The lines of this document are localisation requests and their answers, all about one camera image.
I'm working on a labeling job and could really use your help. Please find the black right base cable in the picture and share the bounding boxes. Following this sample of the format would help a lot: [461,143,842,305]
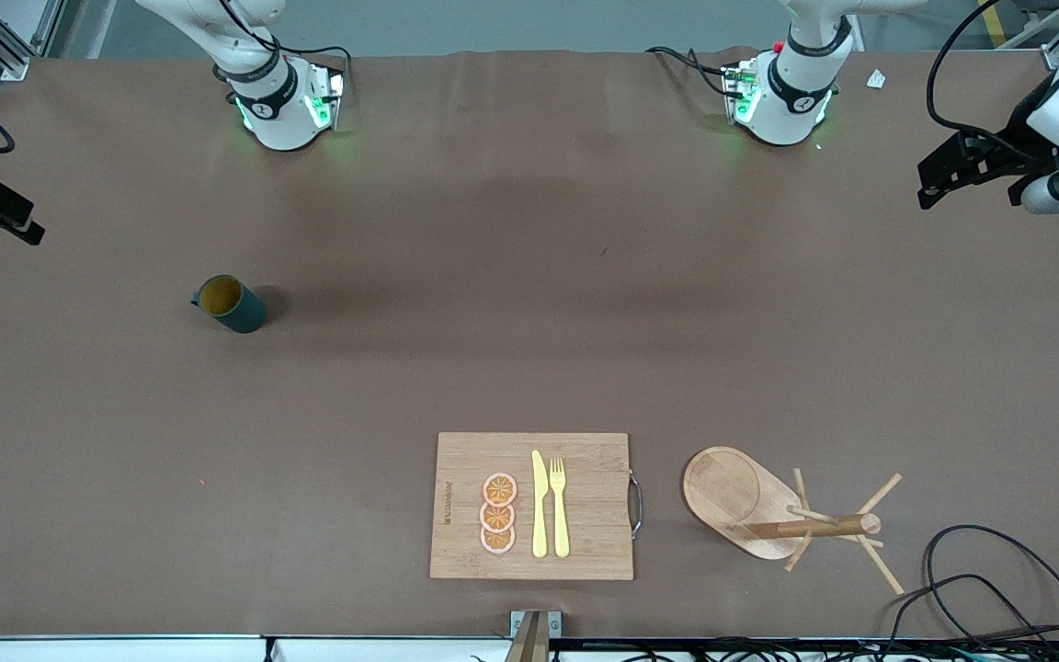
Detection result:
[215,0,354,89]

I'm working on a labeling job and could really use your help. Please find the black cable bundle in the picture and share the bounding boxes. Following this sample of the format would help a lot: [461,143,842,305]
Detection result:
[548,638,1059,662]

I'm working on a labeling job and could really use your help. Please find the yellow plastic fork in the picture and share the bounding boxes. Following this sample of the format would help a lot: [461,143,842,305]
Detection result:
[549,457,572,559]

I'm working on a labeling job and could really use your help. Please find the black base cable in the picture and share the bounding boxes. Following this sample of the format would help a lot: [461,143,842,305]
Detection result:
[645,45,735,98]
[215,0,354,89]

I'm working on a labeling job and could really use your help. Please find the metal bracket with wooden post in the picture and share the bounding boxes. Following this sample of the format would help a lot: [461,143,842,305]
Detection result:
[504,610,564,662]

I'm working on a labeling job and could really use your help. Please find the white table edge rail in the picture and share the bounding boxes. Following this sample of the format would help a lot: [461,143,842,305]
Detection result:
[0,634,514,662]

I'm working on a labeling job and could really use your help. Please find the teal cup with yellow inside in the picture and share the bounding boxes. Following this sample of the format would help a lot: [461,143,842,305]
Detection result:
[189,274,268,335]

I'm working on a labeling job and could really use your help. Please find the wooden mug rack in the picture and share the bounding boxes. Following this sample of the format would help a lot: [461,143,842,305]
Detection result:
[682,446,905,596]

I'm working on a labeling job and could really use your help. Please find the yellow plastic knife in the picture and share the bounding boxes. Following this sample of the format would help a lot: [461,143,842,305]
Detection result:
[531,450,550,559]

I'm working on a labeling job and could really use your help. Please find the wooden cutting board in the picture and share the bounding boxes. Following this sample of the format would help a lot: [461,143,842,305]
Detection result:
[429,432,644,581]

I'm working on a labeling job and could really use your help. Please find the black looped cable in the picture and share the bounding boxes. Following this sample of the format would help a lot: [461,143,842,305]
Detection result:
[923,524,1059,662]
[886,574,1050,649]

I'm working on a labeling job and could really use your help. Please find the black left base cable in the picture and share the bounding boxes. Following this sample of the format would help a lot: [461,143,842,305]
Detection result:
[645,45,735,98]

